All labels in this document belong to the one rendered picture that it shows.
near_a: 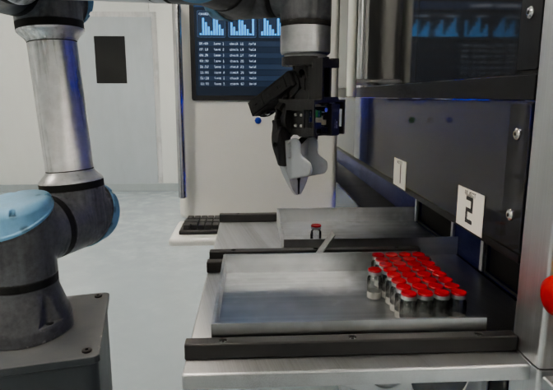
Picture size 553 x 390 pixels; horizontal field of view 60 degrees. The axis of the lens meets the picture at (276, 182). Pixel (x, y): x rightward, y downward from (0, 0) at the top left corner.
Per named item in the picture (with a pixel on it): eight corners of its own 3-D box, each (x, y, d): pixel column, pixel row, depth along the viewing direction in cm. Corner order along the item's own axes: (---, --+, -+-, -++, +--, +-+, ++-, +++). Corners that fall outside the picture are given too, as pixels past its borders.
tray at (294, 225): (413, 220, 120) (413, 206, 119) (457, 254, 94) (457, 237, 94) (276, 222, 118) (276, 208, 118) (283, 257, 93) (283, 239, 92)
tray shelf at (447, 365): (406, 222, 125) (406, 215, 125) (595, 377, 56) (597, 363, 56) (220, 225, 123) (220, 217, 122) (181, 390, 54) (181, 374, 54)
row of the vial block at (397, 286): (382, 277, 82) (383, 252, 81) (418, 328, 64) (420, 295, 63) (369, 278, 81) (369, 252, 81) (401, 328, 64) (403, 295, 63)
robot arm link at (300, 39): (270, 27, 72) (307, 32, 77) (270, 58, 73) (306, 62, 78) (307, 22, 66) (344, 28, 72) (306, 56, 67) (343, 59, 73)
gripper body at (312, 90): (311, 141, 69) (313, 53, 66) (270, 137, 75) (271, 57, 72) (345, 138, 74) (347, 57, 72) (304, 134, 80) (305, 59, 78)
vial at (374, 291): (378, 294, 75) (380, 266, 74) (383, 299, 73) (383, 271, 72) (364, 294, 75) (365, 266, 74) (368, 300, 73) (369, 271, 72)
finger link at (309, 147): (319, 198, 74) (320, 138, 72) (291, 192, 78) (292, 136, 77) (332, 196, 76) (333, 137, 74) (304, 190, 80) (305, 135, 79)
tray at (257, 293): (415, 269, 86) (416, 251, 85) (485, 343, 60) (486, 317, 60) (224, 273, 84) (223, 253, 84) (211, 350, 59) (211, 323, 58)
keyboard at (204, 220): (315, 220, 150) (315, 212, 149) (322, 232, 136) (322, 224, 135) (185, 221, 147) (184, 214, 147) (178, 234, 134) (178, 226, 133)
